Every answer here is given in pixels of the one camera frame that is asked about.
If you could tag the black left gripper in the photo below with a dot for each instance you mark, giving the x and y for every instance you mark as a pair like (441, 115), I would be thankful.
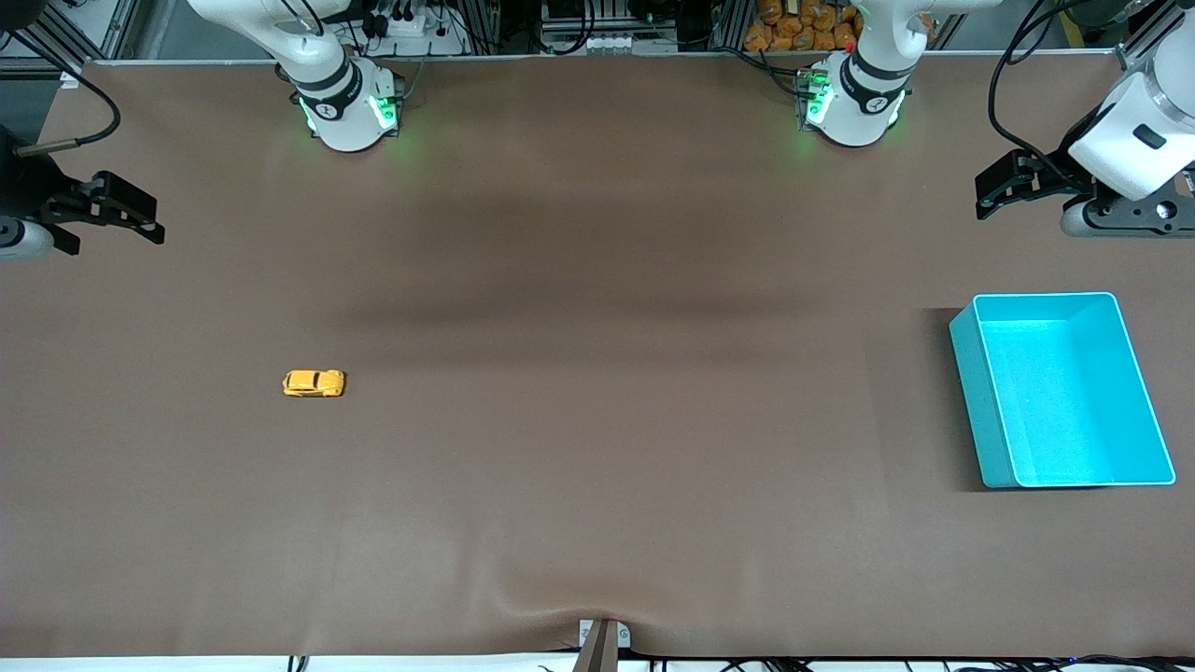
(1058, 179)

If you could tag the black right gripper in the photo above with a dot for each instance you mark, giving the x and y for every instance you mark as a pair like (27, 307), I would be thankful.
(28, 187)

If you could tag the yellow beetle toy car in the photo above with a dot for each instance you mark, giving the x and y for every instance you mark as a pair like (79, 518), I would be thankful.
(313, 383)

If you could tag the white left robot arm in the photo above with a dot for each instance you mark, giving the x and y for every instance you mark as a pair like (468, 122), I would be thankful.
(864, 103)

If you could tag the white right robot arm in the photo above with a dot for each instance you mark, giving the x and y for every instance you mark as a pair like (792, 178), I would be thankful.
(336, 112)

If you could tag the teal plastic storage bin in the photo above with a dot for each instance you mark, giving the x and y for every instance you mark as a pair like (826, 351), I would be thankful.
(1064, 401)

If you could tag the orange packaged snacks heap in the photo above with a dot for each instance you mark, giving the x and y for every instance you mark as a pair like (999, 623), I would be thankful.
(794, 26)

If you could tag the white power strip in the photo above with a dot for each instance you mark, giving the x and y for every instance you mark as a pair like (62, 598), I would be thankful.
(411, 26)

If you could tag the white connector row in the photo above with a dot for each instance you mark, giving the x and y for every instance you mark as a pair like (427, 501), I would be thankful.
(611, 43)

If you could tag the brown table mat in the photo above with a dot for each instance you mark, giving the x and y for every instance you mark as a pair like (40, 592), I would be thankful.
(597, 420)

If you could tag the small white corner bracket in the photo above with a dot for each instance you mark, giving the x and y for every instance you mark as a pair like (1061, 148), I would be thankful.
(70, 79)
(1132, 62)

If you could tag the aluminium frame extrusion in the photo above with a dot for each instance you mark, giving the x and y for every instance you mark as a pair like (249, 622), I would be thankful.
(1146, 35)
(121, 23)

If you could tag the metal table clamp bracket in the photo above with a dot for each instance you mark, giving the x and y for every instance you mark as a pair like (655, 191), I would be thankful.
(603, 644)

